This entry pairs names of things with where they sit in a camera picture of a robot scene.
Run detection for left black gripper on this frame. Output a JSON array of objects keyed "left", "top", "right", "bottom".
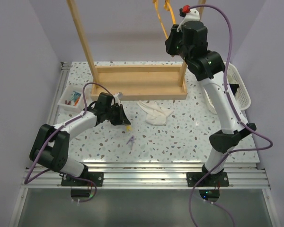
[{"left": 105, "top": 104, "right": 130, "bottom": 126}]

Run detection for purple clothespin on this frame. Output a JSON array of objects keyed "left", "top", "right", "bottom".
[{"left": 126, "top": 136, "right": 135, "bottom": 149}]

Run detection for white underwear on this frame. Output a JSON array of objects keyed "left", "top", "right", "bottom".
[{"left": 137, "top": 101, "right": 174, "bottom": 126}]

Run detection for orange plastic hanger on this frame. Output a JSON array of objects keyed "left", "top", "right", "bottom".
[{"left": 152, "top": 0, "right": 177, "bottom": 39}]

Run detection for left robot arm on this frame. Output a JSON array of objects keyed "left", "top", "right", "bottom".
[{"left": 25, "top": 93, "right": 131, "bottom": 186}]

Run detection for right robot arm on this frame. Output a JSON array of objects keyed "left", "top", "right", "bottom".
[{"left": 165, "top": 21, "right": 256, "bottom": 187}]

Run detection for wooden hanging rack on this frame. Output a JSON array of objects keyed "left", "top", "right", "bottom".
[{"left": 66, "top": 0, "right": 207, "bottom": 102}]

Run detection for clothespins in tray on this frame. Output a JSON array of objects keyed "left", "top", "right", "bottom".
[{"left": 64, "top": 91, "right": 81, "bottom": 106}]

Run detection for white clothespin tray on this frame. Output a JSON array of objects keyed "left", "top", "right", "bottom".
[{"left": 58, "top": 85, "right": 85, "bottom": 113}]

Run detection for clothes in basket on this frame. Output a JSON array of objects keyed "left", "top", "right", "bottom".
[{"left": 230, "top": 84, "right": 240, "bottom": 100}]

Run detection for white laundry basket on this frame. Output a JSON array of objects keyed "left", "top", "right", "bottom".
[{"left": 203, "top": 61, "right": 252, "bottom": 115}]

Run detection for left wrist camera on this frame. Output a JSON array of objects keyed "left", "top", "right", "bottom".
[{"left": 113, "top": 92, "right": 123, "bottom": 105}]

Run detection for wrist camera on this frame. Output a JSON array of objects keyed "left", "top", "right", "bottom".
[
  {"left": 177, "top": 5, "right": 200, "bottom": 32},
  {"left": 113, "top": 92, "right": 123, "bottom": 105}
]

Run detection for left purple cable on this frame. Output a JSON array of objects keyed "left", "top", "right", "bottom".
[{"left": 23, "top": 82, "right": 114, "bottom": 204}]

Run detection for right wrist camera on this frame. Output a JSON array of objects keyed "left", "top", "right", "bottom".
[{"left": 177, "top": 5, "right": 200, "bottom": 32}]

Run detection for aluminium mounting rail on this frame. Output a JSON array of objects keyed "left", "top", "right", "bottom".
[{"left": 21, "top": 62, "right": 270, "bottom": 190}]

